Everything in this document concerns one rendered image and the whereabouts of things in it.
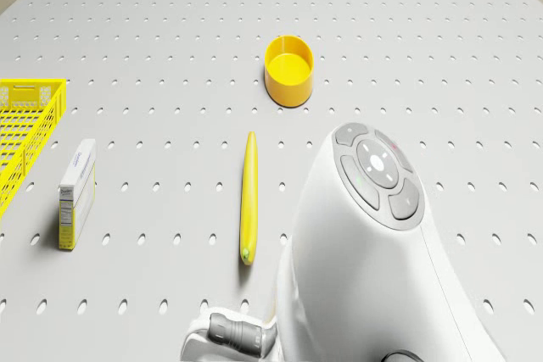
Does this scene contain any yellow bowl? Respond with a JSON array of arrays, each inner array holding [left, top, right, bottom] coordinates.
[[263, 36, 316, 107]]

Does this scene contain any banana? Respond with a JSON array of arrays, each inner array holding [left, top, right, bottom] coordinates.
[[238, 131, 260, 268]]

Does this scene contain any white and yellow box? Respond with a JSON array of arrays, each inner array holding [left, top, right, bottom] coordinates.
[[58, 137, 98, 251]]

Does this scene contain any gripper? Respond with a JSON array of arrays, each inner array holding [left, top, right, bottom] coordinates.
[[181, 305, 279, 362]]

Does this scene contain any yellow basket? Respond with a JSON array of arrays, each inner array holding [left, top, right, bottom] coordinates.
[[0, 77, 68, 220]]

